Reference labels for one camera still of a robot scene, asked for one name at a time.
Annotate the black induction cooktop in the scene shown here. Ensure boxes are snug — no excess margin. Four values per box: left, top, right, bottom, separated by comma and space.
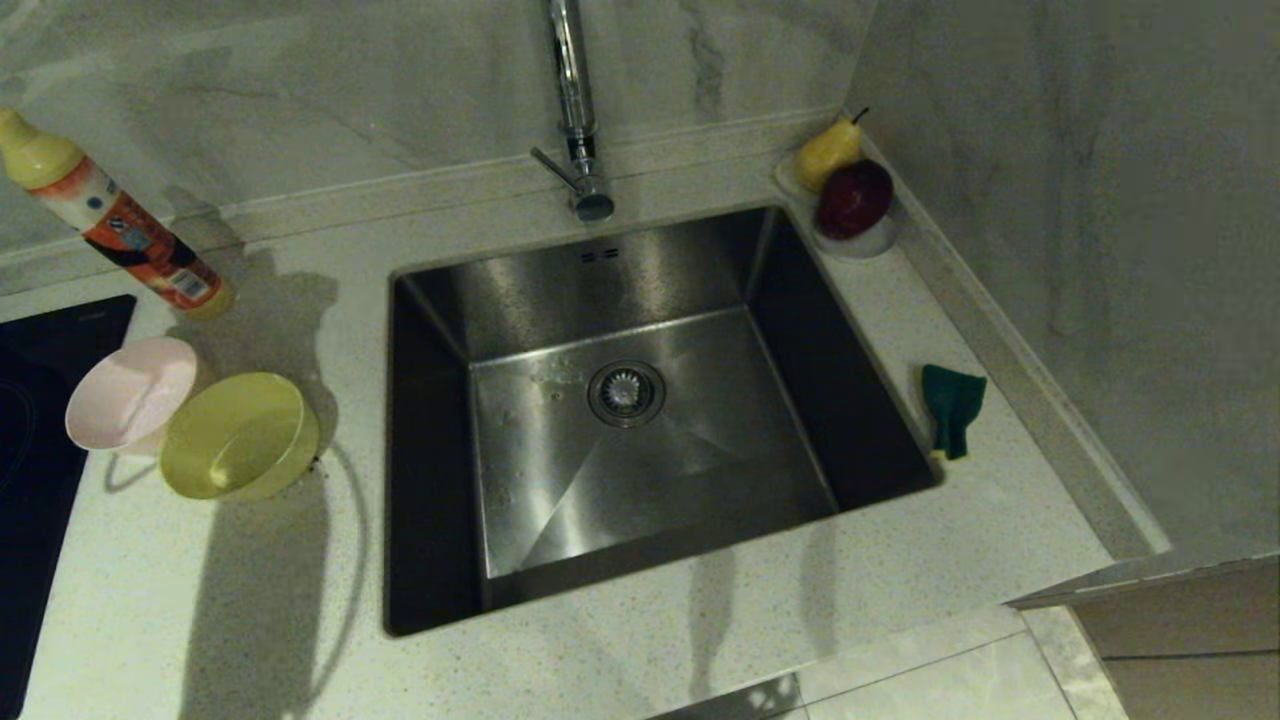
0, 293, 138, 720

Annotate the yellow plastic bowl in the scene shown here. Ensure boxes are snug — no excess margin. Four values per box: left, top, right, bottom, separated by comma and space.
160, 372, 322, 503

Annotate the chrome faucet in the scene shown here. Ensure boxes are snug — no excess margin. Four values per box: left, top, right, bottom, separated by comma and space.
528, 0, 617, 223

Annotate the green and yellow sponge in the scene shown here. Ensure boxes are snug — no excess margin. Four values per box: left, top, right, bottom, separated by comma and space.
920, 363, 989, 462

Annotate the dark red apple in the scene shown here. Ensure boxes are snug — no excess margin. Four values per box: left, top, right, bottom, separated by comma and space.
818, 159, 896, 241

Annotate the round metal drain strainer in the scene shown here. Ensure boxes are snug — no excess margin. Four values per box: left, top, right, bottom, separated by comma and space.
588, 359, 667, 429

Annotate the small white dish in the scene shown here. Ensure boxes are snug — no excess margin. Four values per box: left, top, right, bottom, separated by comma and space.
776, 152, 899, 261

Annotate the yellow pear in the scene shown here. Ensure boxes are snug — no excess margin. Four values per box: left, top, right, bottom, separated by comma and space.
796, 106, 871, 193

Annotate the pink plastic bowl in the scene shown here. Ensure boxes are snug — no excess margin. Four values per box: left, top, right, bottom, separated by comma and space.
66, 336, 201, 457

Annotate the orange label dish soap bottle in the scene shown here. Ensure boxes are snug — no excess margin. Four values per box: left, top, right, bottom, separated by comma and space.
0, 105, 236, 321

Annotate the stainless steel sink basin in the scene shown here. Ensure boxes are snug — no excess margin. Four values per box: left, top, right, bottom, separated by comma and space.
385, 205, 944, 637

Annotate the beige wooden cabinet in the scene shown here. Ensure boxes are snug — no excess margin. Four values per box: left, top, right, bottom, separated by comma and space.
1005, 550, 1280, 720

